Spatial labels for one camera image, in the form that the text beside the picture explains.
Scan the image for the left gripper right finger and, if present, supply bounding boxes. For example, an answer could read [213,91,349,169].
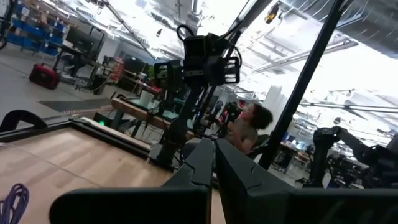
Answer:
[215,138,398,224]

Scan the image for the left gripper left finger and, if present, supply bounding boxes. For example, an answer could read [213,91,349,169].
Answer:
[49,138,215,224]

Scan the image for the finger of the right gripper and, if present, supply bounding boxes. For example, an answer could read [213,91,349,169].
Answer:
[205,57,226,86]
[167,60,185,91]

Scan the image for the purple USB-C cable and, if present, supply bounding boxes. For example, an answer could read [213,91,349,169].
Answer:
[0,183,30,224]

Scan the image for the white pot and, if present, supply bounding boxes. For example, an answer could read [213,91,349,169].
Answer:
[138,90,155,108]

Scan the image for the black office chair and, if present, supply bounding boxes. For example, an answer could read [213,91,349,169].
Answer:
[247,134,271,159]

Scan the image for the wooden workbench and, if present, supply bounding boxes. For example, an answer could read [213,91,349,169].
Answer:
[110,96,195,141]

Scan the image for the red parts rack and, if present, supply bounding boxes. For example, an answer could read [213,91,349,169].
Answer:
[110,57,125,83]

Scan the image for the person seated on chair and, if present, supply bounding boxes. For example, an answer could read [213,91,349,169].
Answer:
[223,102,274,155]

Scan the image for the black waste bin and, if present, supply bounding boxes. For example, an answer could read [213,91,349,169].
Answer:
[90,74,108,95]

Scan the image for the computer tower green lights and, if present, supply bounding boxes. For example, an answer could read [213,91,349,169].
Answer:
[93,111,116,128]

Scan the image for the black floor mat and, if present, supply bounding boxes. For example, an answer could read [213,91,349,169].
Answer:
[39,98,113,113]

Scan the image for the black computer monitor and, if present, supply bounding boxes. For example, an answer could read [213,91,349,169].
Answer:
[65,27,94,52]

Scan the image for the red black toolbox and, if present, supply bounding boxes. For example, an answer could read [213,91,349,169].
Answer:
[29,63,62,90]

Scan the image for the shelf with blue bins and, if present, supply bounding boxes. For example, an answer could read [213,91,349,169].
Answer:
[6,0,69,57]

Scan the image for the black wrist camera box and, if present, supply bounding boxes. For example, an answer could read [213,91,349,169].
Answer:
[183,35,218,62]

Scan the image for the black table edge rail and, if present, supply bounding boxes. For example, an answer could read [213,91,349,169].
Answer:
[0,118,175,170]

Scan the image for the black frame post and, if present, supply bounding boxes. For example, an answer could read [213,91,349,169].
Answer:
[257,0,346,170]

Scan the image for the black curved handle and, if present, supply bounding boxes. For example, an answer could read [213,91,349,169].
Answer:
[0,109,48,133]

